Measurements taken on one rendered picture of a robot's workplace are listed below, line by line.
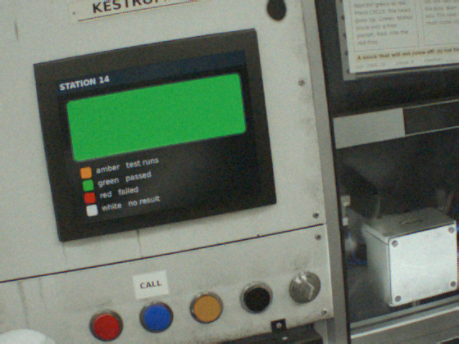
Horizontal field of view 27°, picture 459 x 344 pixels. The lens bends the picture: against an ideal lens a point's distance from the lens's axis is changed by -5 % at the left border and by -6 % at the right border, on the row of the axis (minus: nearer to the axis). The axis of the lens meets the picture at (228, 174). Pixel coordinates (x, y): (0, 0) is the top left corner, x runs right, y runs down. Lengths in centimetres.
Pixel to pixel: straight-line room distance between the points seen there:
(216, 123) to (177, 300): 21
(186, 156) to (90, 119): 11
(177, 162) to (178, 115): 5
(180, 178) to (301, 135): 15
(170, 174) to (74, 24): 20
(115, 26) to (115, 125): 11
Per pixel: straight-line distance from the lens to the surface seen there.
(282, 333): 121
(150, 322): 116
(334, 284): 123
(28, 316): 115
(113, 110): 108
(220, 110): 110
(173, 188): 111
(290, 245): 118
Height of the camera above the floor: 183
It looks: 13 degrees down
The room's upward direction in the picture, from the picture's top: 7 degrees counter-clockwise
